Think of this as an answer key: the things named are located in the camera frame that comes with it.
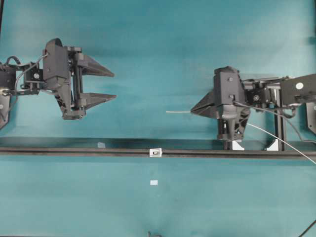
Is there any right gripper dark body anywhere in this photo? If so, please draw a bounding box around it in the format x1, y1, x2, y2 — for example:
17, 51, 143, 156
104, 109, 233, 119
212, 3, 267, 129
213, 66, 250, 141

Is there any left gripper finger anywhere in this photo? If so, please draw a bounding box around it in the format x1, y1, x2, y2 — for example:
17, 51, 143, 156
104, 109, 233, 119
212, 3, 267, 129
79, 53, 115, 77
79, 93, 117, 112

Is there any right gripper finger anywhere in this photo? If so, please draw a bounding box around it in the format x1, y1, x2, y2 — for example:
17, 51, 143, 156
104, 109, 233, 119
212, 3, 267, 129
191, 108, 218, 119
191, 90, 214, 112

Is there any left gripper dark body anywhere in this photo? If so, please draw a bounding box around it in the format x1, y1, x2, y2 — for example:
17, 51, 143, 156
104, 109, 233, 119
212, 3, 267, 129
43, 38, 86, 120

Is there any thin white wire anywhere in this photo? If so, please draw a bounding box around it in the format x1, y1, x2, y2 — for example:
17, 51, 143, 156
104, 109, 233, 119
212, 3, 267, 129
165, 111, 316, 164

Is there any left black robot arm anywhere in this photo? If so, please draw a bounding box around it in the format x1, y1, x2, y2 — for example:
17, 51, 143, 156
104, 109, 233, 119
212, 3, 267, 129
0, 38, 116, 127

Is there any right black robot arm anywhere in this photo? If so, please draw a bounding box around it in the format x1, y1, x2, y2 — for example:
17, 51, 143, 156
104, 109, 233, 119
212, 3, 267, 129
190, 66, 316, 141

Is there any silver metal fitting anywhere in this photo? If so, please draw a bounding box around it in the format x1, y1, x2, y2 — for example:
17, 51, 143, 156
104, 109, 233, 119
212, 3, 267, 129
149, 148, 162, 158

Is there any white tape square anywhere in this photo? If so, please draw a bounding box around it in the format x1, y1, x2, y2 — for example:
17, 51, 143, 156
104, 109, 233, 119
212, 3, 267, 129
150, 180, 158, 185

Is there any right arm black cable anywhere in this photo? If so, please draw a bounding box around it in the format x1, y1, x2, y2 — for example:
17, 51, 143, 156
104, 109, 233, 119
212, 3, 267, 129
233, 100, 316, 144

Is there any white corner bracket lower left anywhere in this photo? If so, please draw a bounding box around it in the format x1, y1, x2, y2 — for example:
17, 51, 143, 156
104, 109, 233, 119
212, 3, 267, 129
232, 140, 245, 151

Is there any white corner bracket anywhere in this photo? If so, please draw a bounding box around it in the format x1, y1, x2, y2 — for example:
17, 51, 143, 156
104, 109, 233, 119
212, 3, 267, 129
265, 139, 279, 151
232, 140, 245, 151

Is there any clear tape piece on rail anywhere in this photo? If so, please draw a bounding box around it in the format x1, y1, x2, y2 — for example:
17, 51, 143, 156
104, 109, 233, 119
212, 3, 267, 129
97, 142, 106, 149

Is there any black aluminium frame stand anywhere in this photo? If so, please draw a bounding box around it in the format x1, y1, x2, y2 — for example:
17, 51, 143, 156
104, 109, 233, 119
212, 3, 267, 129
223, 76, 287, 151

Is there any grey left arm base plate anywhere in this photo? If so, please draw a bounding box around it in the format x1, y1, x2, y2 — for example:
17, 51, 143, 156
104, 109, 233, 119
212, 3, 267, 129
0, 95, 11, 129

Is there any white corner bracket lower right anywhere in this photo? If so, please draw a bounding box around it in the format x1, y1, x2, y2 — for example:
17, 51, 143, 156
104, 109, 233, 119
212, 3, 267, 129
265, 139, 279, 151

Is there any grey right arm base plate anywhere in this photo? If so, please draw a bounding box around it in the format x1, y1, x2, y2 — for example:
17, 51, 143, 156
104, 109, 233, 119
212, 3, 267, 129
306, 102, 316, 134

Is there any long black aluminium rail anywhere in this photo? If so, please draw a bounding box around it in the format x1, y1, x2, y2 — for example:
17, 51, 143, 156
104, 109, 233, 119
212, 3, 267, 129
0, 147, 305, 159

